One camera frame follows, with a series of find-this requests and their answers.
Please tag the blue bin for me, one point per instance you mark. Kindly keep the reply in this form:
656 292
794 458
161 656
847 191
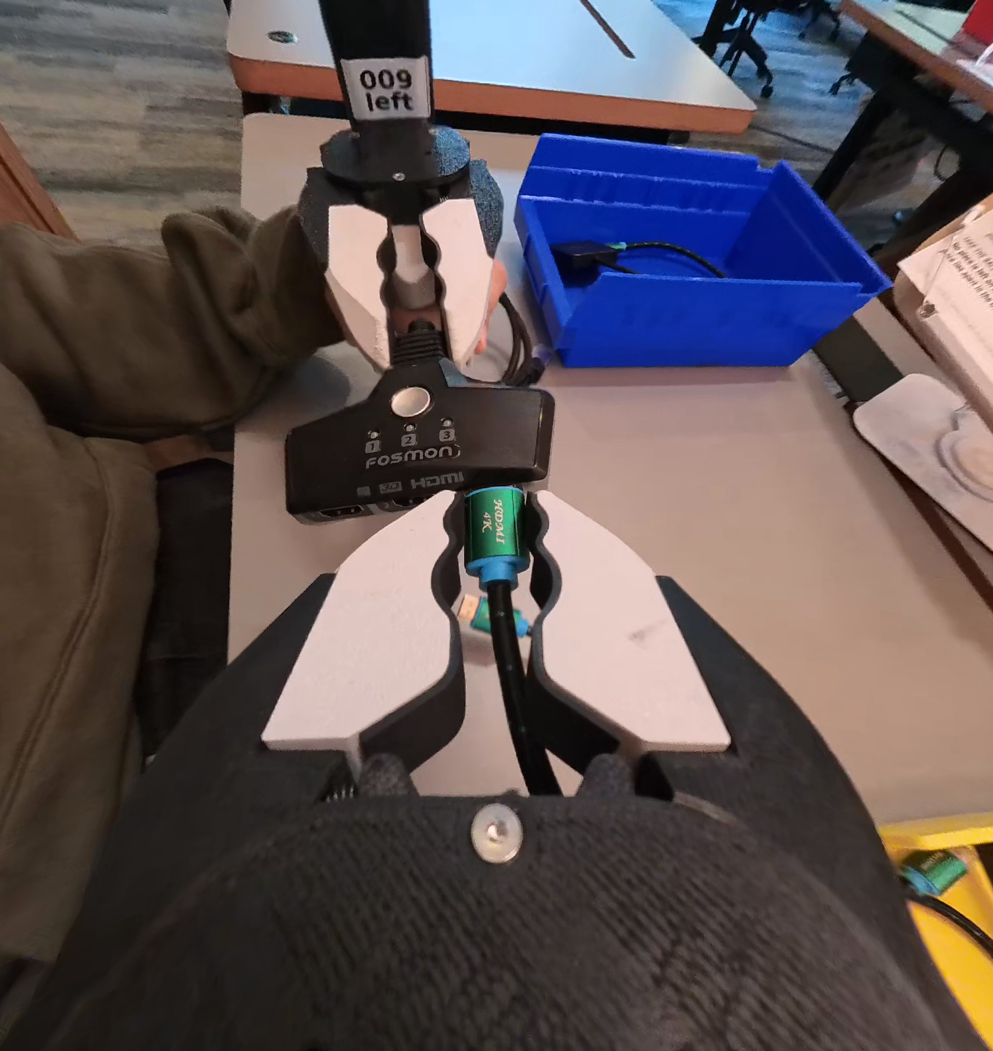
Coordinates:
710 320

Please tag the black square HDMI adapter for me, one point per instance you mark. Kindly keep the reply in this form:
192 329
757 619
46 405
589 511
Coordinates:
574 254

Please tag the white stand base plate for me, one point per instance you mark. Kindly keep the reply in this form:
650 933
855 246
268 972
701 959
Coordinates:
899 435

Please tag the grey desk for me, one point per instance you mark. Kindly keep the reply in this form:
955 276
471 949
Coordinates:
886 353
710 534

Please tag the wooden pillar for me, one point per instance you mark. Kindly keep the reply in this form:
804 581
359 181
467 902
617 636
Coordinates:
4 181

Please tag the wooden edged desk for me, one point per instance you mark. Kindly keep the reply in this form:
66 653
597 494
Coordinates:
915 33

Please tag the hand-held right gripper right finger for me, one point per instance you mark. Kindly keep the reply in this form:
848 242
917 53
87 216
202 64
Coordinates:
620 649

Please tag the person's left hand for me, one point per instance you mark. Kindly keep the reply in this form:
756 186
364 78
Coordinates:
501 295

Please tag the black HDMI switch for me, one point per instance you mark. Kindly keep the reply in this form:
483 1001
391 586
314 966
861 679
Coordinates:
431 443

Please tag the black office chair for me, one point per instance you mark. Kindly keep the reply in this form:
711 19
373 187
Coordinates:
739 41

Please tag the person's olive jacket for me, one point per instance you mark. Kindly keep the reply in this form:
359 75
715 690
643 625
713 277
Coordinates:
37 657

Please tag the person's left forearm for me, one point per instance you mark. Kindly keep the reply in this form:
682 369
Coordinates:
135 328

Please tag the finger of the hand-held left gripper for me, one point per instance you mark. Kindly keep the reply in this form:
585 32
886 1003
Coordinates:
468 271
353 271

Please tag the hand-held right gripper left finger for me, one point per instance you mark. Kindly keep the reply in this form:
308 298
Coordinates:
365 640

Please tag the person's black trousers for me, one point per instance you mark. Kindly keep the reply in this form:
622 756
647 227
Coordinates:
189 575

